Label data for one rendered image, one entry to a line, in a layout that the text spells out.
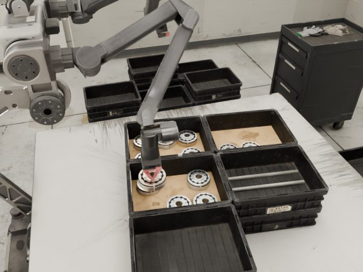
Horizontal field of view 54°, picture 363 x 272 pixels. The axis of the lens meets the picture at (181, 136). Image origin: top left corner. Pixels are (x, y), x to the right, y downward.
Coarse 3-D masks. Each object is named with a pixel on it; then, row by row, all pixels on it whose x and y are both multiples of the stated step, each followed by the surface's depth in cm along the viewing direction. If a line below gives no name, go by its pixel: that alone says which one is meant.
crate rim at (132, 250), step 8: (192, 208) 134; (200, 208) 134; (208, 208) 134; (216, 208) 135; (232, 208) 134; (136, 216) 131; (144, 216) 131; (240, 224) 128; (240, 232) 126; (248, 248) 120; (248, 256) 118
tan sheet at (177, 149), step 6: (198, 138) 184; (132, 144) 180; (198, 144) 180; (132, 150) 176; (162, 150) 176; (168, 150) 176; (174, 150) 176; (180, 150) 176; (204, 150) 176; (132, 156) 173
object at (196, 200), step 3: (198, 195) 148; (201, 195) 149; (204, 195) 148; (207, 195) 148; (210, 195) 149; (213, 195) 148; (195, 198) 147; (198, 198) 147; (210, 198) 147; (213, 198) 148; (216, 198) 147; (195, 201) 146; (198, 201) 146; (213, 201) 146; (216, 201) 146
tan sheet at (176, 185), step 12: (132, 180) 160; (168, 180) 160; (180, 180) 160; (132, 192) 154; (168, 192) 154; (180, 192) 154; (192, 192) 154; (204, 192) 154; (216, 192) 154; (144, 204) 149; (156, 204) 149; (192, 204) 149
